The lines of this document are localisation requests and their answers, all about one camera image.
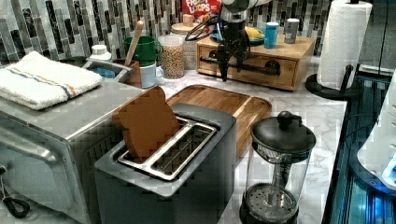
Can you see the wooden spoon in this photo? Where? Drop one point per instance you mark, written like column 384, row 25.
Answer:
column 134, row 42

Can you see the white bottle cap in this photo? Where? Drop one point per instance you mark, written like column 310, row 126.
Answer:
column 99, row 52

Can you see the brown toast slice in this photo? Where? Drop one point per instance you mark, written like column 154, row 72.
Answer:
column 146, row 122

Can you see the white paper towel roll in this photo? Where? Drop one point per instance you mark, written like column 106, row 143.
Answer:
column 343, row 38

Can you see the green mug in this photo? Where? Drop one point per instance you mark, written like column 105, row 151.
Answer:
column 147, row 51

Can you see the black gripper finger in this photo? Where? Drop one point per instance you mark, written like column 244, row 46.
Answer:
column 241, row 54
column 223, row 58

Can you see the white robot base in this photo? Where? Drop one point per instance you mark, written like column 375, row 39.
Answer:
column 377, row 155

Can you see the silver can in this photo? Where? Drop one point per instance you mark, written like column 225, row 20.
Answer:
column 290, row 30

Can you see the yellow banana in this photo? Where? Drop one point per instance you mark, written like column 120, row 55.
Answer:
column 254, row 33

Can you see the black drawer handle bar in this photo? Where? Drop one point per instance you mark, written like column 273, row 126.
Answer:
column 271, row 68

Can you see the glass jar with grains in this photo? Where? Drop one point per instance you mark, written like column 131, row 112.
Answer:
column 172, row 61

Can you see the blue can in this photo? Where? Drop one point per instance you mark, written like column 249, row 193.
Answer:
column 270, row 36

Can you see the dark wooden utensil holder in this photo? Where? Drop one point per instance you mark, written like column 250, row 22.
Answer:
column 128, row 74

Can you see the grey two-slot toaster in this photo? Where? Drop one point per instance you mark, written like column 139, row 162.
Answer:
column 189, row 180

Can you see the white striped folded towel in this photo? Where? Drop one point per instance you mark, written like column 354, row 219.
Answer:
column 38, row 82

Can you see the teal plate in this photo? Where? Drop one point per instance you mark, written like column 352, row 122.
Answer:
column 252, row 42

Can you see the white mug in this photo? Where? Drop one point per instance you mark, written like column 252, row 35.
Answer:
column 149, row 75

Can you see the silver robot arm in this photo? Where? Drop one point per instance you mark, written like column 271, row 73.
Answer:
column 236, row 11

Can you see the glass french press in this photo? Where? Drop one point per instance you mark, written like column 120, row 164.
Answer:
column 276, row 169

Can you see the stainless toaster oven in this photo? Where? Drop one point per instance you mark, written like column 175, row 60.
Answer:
column 50, row 154

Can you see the grey sink caddy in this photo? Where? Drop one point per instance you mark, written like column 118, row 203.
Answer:
column 90, row 64

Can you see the wooden drawer box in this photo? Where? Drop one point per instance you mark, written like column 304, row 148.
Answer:
column 294, row 61

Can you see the black paper towel holder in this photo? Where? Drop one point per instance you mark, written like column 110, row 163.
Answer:
column 345, row 93

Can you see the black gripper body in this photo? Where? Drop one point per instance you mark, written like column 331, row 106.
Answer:
column 234, row 36

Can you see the glass jar with wooden lid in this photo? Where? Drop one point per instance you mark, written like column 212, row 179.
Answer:
column 182, row 29

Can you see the wooden cutting board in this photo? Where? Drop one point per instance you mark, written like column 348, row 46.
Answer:
column 246, row 109

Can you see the froot loops cereal box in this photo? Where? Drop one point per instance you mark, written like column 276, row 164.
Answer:
column 200, row 9

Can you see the blue sponge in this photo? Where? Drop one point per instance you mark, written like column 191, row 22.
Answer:
column 104, row 72

